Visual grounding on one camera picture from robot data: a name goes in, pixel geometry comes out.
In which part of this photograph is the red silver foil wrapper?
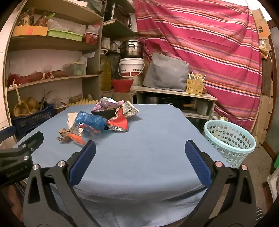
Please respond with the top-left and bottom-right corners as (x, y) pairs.
(107, 108), (129, 133)

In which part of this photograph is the silver printed wrapper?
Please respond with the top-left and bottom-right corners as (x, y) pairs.
(122, 101), (140, 119)

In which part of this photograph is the cardboard sheet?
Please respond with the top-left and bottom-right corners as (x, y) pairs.
(252, 9), (271, 40)

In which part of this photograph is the red plastic basin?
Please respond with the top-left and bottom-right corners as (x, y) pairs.
(111, 79), (134, 93)

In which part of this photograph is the light blue plastic basket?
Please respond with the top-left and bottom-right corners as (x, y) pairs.
(204, 120), (256, 168)

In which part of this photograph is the blue plastic bag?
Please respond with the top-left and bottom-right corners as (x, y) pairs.
(75, 111), (108, 131)

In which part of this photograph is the yellow box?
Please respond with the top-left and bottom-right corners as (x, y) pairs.
(12, 25), (48, 36)

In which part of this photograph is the wooden shelf unit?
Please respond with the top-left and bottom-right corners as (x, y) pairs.
(4, 0), (105, 140)

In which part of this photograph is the purple silver foil wrapper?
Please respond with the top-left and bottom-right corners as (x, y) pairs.
(92, 97), (125, 112)

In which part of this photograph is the blue plastic crate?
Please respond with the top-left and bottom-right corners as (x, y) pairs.
(11, 102), (55, 137)

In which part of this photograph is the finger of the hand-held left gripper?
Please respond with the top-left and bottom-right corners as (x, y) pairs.
(12, 131), (44, 156)
(0, 125), (17, 140)

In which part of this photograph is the red net bag of sweet potatoes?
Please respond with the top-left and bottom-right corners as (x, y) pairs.
(6, 70), (69, 86)

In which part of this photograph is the white plastic bucket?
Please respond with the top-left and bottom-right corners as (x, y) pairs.
(118, 58), (145, 78)

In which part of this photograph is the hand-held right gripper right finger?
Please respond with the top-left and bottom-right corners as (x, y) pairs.
(185, 140), (258, 227)

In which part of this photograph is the large metal pot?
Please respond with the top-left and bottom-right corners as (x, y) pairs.
(119, 39), (146, 59)

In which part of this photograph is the orange snack packet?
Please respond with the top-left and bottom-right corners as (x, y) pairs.
(67, 131), (88, 145)

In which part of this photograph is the woven basket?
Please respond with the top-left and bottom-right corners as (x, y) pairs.
(13, 102), (30, 117)

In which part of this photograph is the low wooden cabinet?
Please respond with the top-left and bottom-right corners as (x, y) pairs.
(135, 87), (218, 131)

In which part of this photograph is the clear cartoon print packet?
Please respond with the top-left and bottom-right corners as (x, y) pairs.
(74, 122), (101, 137)

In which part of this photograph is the person's left hand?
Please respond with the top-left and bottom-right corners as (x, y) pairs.
(6, 184), (24, 221)

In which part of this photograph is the yellow utensil holder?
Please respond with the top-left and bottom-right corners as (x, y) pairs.
(186, 73), (206, 96)

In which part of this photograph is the brown wrapper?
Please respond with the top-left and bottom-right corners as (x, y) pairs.
(57, 129), (71, 142)

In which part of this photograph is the clear plastic container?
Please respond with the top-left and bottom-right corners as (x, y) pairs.
(64, 61), (87, 76)

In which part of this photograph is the yellow oil bottle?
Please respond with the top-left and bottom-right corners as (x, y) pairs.
(100, 49), (112, 91)

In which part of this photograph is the red striped cloth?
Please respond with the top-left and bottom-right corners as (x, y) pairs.
(133, 0), (263, 133)

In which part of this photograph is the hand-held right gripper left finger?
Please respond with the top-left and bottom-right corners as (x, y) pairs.
(23, 140), (103, 227)

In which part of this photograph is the green plastic tray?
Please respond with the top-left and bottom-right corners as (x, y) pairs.
(47, 29), (84, 42)

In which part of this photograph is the cardboard box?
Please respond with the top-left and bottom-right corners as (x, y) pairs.
(108, 89), (137, 104)

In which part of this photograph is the small red basket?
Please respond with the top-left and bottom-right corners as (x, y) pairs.
(83, 33), (100, 44)

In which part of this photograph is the white wrapper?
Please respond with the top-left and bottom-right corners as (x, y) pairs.
(67, 112), (77, 129)

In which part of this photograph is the blue tablecloth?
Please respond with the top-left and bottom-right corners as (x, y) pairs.
(12, 103), (220, 227)

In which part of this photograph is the yellow foam pad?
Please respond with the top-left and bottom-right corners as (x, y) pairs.
(66, 98), (99, 107)

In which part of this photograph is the black pan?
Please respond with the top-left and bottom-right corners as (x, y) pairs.
(161, 98), (181, 107)

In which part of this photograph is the grey fabric bag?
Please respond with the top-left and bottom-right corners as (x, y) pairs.
(142, 53), (190, 92)

